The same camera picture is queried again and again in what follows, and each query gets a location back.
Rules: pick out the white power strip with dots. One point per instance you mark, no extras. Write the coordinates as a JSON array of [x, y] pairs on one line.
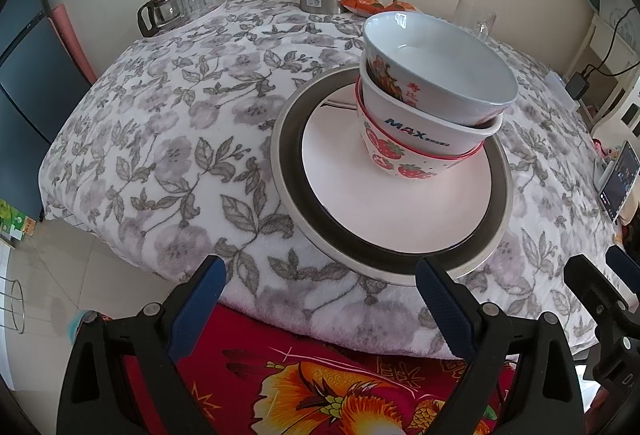
[[555, 82]]

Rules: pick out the black power adapter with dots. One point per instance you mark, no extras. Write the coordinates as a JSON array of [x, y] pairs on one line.
[[577, 85]]

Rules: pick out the clear glass mug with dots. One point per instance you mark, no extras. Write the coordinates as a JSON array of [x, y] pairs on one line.
[[465, 12]]

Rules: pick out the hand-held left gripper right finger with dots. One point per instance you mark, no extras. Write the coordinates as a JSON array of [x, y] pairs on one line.
[[447, 310]]

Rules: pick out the grey floral tablecloth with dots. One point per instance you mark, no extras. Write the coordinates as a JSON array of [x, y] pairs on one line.
[[175, 125]]

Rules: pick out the white wooden cabinet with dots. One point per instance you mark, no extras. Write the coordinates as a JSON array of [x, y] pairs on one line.
[[607, 115]]

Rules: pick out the blue refrigerator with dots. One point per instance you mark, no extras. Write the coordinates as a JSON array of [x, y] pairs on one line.
[[30, 90]]

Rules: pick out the green carton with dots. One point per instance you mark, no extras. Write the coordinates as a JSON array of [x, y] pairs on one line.
[[12, 220]]

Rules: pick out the strawberry-print bowl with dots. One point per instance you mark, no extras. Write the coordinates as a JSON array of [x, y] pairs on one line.
[[390, 155]]

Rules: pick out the white phone stand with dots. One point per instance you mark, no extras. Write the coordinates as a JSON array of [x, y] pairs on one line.
[[600, 175]]

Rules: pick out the large pale blue bowl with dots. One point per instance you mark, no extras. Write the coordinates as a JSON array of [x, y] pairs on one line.
[[450, 65]]

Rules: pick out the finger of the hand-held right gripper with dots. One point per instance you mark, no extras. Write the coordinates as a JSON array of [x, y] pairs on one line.
[[587, 277], [622, 262]]

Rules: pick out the small white bowl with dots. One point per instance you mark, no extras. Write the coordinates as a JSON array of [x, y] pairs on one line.
[[395, 115]]

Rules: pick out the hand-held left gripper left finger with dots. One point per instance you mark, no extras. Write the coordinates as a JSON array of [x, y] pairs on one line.
[[197, 310]]

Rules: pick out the orange snack packet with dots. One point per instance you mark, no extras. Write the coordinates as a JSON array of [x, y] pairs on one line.
[[400, 6], [362, 5]]

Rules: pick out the red printed blanket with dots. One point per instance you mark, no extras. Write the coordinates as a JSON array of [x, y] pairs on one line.
[[310, 380]]

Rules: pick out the smartphone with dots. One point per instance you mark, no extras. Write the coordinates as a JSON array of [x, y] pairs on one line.
[[622, 180]]

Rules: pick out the pink rolled mat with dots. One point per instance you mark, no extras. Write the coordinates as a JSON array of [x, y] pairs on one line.
[[70, 40]]

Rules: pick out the small colourful toy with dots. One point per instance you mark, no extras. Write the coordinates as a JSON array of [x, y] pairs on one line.
[[605, 152]]

